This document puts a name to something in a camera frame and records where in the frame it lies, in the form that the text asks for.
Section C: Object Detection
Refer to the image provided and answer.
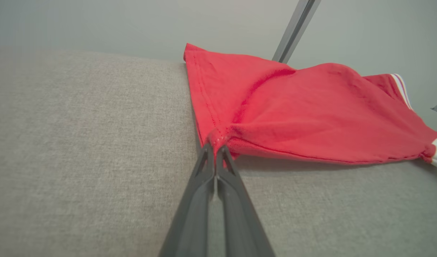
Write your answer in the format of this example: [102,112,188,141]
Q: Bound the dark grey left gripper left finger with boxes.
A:
[159,143,216,257]

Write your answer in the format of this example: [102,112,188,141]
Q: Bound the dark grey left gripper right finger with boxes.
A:
[216,145,276,257]

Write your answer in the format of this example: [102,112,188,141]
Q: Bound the red and white t-shirt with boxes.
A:
[184,43,437,170]

